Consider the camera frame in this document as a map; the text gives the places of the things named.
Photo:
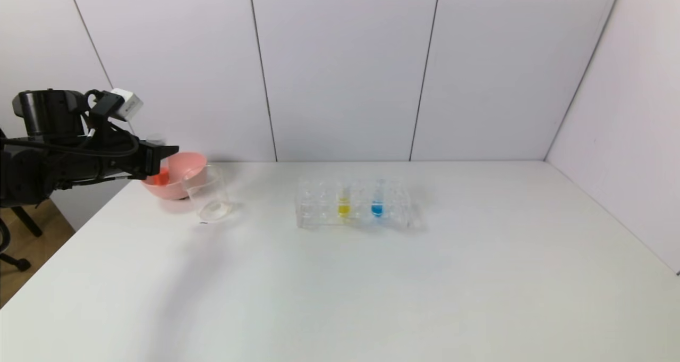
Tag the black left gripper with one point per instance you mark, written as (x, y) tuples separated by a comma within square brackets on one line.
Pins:
[(149, 159)]

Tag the test tube with blue pigment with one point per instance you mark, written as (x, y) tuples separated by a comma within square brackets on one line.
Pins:
[(376, 208)]

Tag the pink plastic bowl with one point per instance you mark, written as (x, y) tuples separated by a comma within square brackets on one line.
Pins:
[(183, 184)]

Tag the black tripod stand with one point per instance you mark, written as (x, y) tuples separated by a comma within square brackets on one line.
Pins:
[(21, 229)]

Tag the clear acrylic test tube rack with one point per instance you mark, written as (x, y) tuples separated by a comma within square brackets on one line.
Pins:
[(319, 213)]

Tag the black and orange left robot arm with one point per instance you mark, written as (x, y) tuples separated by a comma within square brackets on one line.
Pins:
[(37, 170)]

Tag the test tube with red pigment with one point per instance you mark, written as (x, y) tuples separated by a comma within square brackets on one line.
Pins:
[(161, 179)]

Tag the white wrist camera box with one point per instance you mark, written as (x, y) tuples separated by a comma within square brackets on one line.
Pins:
[(127, 104)]

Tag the test tube with yellow pigment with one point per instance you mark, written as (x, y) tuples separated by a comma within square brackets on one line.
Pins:
[(343, 208)]

